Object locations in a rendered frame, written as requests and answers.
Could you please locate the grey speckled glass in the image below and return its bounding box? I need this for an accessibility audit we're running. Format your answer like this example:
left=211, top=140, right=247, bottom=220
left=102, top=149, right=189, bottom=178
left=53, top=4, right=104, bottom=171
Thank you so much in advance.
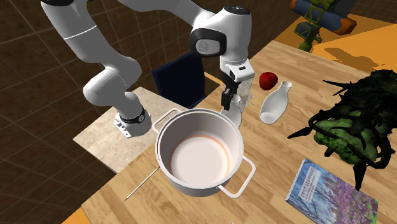
left=237, top=78, right=254, bottom=113

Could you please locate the small white vase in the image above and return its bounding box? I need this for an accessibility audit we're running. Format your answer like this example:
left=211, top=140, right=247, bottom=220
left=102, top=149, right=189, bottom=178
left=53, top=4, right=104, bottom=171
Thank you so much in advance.
left=220, top=94, right=243, bottom=130

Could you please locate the red apple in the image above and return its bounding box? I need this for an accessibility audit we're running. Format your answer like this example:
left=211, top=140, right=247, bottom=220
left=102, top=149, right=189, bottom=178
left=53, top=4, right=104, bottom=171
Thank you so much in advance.
left=258, top=71, right=279, bottom=91

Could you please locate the dark blue chair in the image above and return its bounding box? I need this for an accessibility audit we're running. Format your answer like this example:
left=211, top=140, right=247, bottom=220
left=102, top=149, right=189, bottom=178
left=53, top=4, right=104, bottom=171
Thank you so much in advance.
left=151, top=51, right=207, bottom=109

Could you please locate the white bottle vase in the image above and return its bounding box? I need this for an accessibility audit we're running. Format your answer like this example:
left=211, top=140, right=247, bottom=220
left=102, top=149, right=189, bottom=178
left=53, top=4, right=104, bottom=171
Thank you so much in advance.
left=259, top=80, right=293, bottom=125

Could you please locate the dark green spiky plant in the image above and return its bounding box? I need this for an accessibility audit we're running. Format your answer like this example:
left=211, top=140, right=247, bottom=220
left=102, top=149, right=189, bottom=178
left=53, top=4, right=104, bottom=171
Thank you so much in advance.
left=286, top=69, right=397, bottom=192

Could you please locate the thin wooden stick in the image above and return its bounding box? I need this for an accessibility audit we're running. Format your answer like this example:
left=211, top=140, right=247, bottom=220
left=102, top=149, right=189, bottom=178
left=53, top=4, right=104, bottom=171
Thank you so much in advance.
left=123, top=165, right=161, bottom=202

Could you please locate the beige marble robot stand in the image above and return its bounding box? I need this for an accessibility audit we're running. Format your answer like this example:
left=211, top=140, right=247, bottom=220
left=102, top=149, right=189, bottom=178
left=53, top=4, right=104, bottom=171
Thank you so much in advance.
left=73, top=86, right=187, bottom=174

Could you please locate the book with purple tree cover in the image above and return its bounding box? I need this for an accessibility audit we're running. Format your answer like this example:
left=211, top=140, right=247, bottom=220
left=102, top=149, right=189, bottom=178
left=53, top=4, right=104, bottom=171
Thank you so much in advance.
left=285, top=158, right=380, bottom=224

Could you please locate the white pot with two handles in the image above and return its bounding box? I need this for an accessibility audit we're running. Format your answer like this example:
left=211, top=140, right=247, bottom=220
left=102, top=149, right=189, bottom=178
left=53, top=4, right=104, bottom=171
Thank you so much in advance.
left=151, top=107, right=257, bottom=199

